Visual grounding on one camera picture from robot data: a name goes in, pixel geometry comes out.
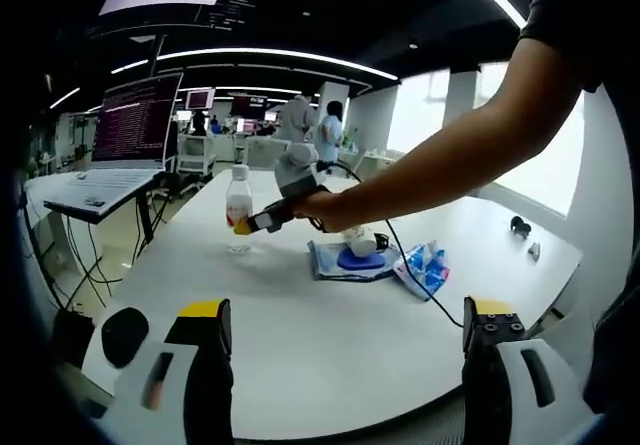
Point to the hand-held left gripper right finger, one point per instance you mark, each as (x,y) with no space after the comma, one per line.
(492,375)

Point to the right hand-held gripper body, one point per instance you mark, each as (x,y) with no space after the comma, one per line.
(297,175)

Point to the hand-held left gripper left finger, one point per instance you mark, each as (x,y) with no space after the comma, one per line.
(205,365)

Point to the clear water bottle red label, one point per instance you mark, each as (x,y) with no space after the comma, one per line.
(239,200)

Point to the white wipes pack blue lid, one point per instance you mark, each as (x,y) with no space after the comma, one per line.
(330,262)

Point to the white cup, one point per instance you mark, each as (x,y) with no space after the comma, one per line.
(360,242)

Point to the blue tissue packet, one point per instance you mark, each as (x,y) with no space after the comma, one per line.
(425,272)

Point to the person's right hand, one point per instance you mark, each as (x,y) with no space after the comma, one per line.
(322,210)

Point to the white office chair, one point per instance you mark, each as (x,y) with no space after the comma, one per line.
(197,155)
(267,152)

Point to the potted green plant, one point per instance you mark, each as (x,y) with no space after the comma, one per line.
(350,137)

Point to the black oval pad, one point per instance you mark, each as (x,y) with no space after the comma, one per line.
(125,337)

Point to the long ceiling light strip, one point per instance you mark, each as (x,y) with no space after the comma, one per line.
(275,55)

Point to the white table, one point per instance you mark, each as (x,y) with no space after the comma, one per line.
(325,340)

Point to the black-legged laptop stand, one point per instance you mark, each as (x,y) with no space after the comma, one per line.
(146,217)

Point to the small grey object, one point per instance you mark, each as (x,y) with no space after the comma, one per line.
(534,252)

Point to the small black object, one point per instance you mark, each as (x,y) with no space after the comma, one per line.
(520,226)

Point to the silver laptop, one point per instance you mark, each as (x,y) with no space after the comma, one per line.
(135,120)

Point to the person's black shirt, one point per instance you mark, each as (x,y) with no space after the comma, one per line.
(560,15)

